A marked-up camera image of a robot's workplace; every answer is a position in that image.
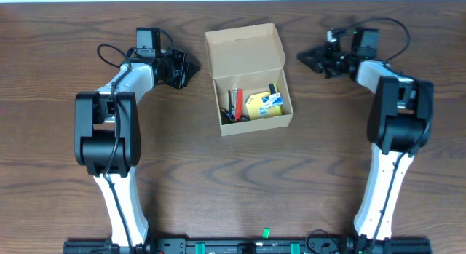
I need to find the cardboard box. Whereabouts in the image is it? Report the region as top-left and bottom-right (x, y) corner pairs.
(205, 23), (294, 136)

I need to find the yellow sticky notes pad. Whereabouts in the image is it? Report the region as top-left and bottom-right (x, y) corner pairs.
(245, 92), (276, 120)

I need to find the yellow black correction tape dispenser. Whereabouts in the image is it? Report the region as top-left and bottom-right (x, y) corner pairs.
(220, 108), (250, 124)

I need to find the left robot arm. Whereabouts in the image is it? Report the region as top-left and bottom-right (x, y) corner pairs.
(64, 27), (200, 253)

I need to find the black mounting rail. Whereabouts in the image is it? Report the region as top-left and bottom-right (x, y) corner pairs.
(62, 230), (433, 254)

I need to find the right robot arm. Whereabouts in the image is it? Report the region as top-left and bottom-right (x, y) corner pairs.
(297, 27), (434, 243)

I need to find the yellow highlighter with black cap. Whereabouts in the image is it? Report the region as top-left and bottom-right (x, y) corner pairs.
(269, 83), (283, 116)

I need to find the red stapler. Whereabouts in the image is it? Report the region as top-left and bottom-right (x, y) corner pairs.
(228, 89), (242, 119)

